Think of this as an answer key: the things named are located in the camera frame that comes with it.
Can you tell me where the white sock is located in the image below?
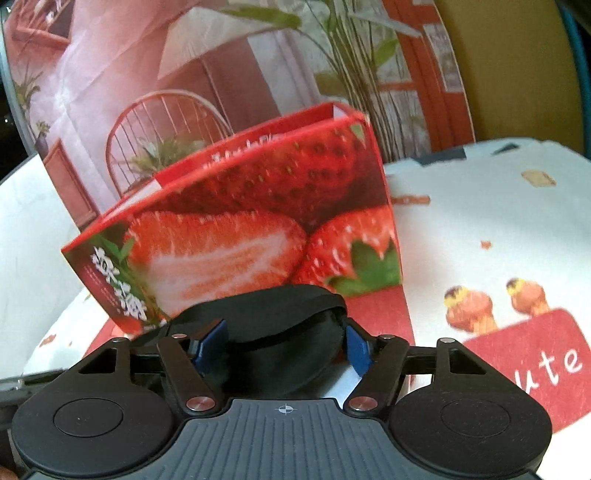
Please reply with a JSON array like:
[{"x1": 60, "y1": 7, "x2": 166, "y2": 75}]
[{"x1": 318, "y1": 362, "x2": 361, "y2": 407}]

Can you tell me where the black eye mask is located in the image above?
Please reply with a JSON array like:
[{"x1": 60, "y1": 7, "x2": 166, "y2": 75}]
[{"x1": 131, "y1": 285, "x2": 348, "y2": 398}]

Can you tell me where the printed living room backdrop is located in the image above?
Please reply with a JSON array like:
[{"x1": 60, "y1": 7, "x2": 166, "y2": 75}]
[{"x1": 1, "y1": 0, "x2": 475, "y2": 228}]

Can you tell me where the white marble board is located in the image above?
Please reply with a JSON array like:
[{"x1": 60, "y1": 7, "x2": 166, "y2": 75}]
[{"x1": 1, "y1": 156, "x2": 105, "y2": 378}]

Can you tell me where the cartoon print table cloth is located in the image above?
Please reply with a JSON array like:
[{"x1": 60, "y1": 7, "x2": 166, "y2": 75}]
[{"x1": 12, "y1": 141, "x2": 590, "y2": 479}]

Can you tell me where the red strawberry cardboard box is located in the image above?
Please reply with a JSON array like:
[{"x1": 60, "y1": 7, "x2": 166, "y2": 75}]
[{"x1": 62, "y1": 103, "x2": 410, "y2": 336}]

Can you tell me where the yellow wooden board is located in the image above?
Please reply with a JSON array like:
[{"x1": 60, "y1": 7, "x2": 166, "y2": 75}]
[{"x1": 437, "y1": 1, "x2": 584, "y2": 152}]

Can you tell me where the teal curtain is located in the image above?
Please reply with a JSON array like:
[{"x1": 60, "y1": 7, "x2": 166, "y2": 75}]
[{"x1": 557, "y1": 1, "x2": 590, "y2": 158}]

